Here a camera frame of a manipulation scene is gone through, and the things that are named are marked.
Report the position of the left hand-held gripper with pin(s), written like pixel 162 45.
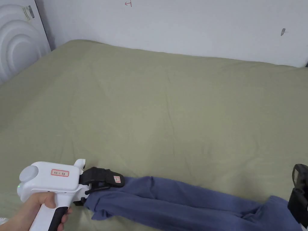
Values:
pixel 53 182

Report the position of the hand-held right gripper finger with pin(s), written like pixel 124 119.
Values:
pixel 299 204

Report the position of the dark blue garment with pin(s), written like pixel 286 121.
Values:
pixel 168 204

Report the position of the person's left hand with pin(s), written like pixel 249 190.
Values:
pixel 26 214

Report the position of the bed with pale green sheet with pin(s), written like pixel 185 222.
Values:
pixel 154 108

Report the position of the white panel with curved ridges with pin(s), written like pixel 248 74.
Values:
pixel 19 41

